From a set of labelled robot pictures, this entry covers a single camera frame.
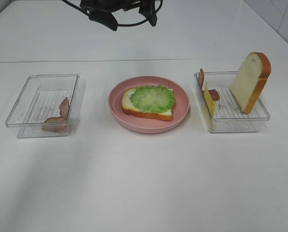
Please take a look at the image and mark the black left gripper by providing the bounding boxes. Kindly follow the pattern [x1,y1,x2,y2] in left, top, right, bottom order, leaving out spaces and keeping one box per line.
[79,0,157,31]

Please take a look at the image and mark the green lettuce leaf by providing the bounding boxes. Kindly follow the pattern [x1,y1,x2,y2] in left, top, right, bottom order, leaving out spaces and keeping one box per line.
[129,85,176,114]

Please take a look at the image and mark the bread slice from tray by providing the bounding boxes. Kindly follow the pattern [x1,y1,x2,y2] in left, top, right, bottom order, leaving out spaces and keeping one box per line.
[121,87,175,121]

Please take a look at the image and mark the long bacon strip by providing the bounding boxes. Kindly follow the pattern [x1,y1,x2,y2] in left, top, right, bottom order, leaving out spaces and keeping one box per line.
[42,98,70,132]

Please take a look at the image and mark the pink round plate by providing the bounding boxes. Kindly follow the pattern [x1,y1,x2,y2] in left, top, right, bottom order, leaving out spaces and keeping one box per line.
[108,76,190,133]

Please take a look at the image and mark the upright bacon strip right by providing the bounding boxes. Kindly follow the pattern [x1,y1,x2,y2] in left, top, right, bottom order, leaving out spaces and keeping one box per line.
[198,68,205,88]

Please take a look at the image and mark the small bacon piece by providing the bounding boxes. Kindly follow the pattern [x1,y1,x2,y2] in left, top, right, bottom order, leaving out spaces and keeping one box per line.
[208,89,220,101]

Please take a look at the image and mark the yellow cheese slice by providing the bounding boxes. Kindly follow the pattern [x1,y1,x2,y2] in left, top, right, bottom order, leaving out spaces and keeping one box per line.
[204,82,216,130]

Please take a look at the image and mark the left clear plastic tray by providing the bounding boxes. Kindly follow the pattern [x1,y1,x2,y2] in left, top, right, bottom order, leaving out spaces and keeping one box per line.
[5,74,85,138]

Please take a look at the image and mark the clear plastic tray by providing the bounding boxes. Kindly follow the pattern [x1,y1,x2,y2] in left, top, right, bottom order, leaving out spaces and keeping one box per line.
[5,74,85,138]
[194,71,270,133]

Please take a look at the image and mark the upright bread slice right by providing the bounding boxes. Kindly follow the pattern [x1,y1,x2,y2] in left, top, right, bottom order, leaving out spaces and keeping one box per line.
[230,52,271,114]

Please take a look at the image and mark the right clear plastic tray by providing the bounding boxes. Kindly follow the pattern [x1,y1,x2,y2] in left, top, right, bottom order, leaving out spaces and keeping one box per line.
[194,71,270,133]

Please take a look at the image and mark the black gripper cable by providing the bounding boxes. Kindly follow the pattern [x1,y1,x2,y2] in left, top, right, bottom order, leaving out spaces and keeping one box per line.
[61,0,164,27]

